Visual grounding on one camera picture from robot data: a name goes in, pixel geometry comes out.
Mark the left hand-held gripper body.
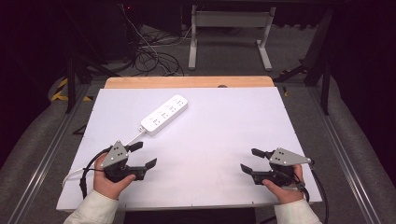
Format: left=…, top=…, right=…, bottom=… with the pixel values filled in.
left=100, top=140, right=148, bottom=184

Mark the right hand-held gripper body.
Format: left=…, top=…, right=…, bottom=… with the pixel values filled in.
left=249, top=147, right=313, bottom=188

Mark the person's left hand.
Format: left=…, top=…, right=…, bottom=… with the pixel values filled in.
left=92, top=152, right=137, bottom=201

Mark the person's right hand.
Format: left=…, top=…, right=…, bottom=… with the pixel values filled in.
left=262, top=163, right=305, bottom=205

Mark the white power strip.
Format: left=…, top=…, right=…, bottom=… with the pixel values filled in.
left=139, top=93, right=190, bottom=137

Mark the black metal stand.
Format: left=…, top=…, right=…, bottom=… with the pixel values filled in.
left=273, top=8, right=334, bottom=117
left=63, top=55, right=121, bottom=115

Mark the yellow black hazard tape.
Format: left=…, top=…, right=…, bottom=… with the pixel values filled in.
left=49, top=77, right=94, bottom=104

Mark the white power strip cable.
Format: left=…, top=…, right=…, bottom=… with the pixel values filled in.
left=61, top=129, right=148, bottom=188

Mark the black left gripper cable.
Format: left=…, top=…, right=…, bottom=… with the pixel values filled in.
left=78, top=146, right=114, bottom=201

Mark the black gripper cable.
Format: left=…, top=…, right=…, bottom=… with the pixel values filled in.
left=78, top=146, right=114, bottom=201
left=299, top=160, right=331, bottom=224

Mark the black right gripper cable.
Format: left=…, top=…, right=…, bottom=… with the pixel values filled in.
left=299, top=160, right=331, bottom=224

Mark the aluminium floor rail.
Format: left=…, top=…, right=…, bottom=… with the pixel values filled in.
left=7, top=83, right=92, bottom=224
left=305, top=86, right=383, bottom=224

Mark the tangle of floor cables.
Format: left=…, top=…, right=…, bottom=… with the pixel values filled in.
left=119, top=3, right=193, bottom=77

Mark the white metal desk frame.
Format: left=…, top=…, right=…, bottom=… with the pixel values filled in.
left=187, top=4, right=277, bottom=72

